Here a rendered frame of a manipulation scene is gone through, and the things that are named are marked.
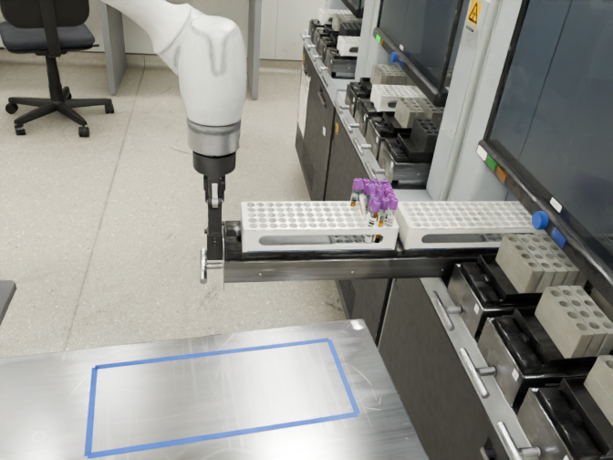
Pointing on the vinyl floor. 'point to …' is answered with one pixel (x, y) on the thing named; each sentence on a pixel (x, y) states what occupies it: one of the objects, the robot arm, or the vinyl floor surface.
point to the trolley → (210, 400)
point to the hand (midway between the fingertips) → (214, 243)
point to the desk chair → (45, 15)
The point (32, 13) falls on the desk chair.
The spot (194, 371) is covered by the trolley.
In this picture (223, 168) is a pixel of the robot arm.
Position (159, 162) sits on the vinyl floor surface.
